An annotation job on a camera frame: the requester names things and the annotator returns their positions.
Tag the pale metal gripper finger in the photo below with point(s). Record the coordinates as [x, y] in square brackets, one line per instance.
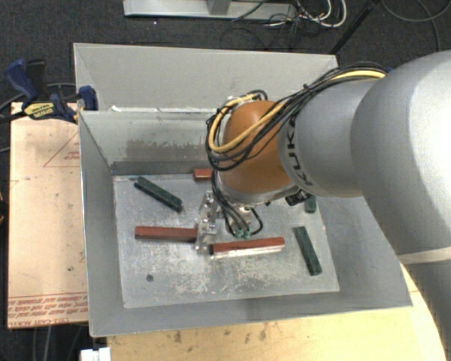
[206, 237]
[209, 203]

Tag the red-brown flat block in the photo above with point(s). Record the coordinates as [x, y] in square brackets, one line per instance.
[203, 174]
[165, 233]
[248, 245]

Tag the dark green flat block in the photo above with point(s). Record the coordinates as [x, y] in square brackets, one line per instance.
[158, 193]
[307, 251]
[310, 204]

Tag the grey metal bin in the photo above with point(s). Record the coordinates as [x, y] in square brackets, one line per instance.
[173, 276]

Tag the brown cardboard board red print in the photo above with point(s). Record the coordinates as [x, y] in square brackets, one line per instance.
[45, 209]

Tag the black cylinder on white bracket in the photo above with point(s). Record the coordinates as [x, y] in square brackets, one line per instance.
[296, 198]

